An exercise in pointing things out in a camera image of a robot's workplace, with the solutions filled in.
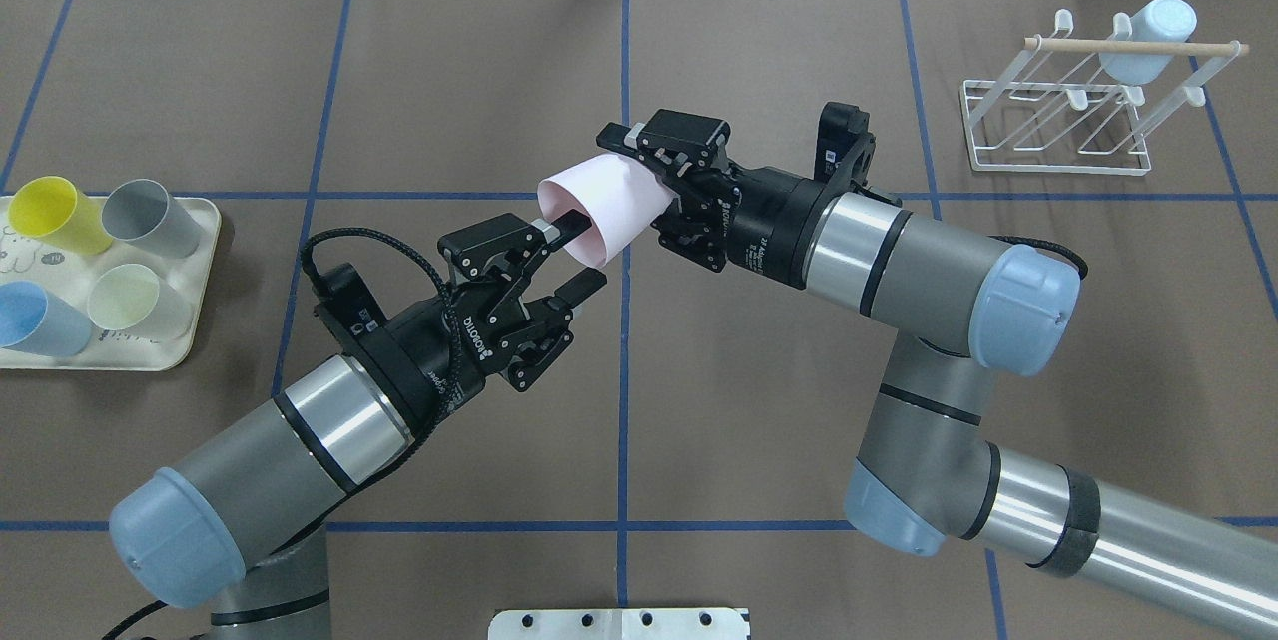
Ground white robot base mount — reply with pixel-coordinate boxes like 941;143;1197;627
487;607;751;639

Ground cream plastic tray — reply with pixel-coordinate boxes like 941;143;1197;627
1;195;221;370

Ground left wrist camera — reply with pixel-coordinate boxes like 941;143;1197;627
311;263;389;344

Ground yellow plastic cup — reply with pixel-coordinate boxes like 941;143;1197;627
8;176;114;255

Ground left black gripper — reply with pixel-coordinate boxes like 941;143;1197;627
345;211;608;430

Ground pink plastic cup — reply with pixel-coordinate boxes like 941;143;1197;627
537;152;676;270

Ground grey plastic cup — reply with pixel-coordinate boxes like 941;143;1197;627
101;179;202;259

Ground pale green plastic cup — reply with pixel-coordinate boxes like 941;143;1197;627
86;264;196;341

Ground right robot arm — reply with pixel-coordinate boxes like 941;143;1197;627
597;102;1277;639

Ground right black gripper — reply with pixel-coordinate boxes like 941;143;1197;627
596;111;829;290

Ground white wire cup rack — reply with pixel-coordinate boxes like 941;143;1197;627
959;9;1250;178

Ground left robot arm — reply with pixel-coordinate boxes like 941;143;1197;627
109;211;607;639

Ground light blue plastic cup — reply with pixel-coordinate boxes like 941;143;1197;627
1099;0;1197;86

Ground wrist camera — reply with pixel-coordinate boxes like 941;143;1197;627
814;102;875;192
311;263;389;344

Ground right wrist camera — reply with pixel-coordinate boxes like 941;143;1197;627
814;102;875;192

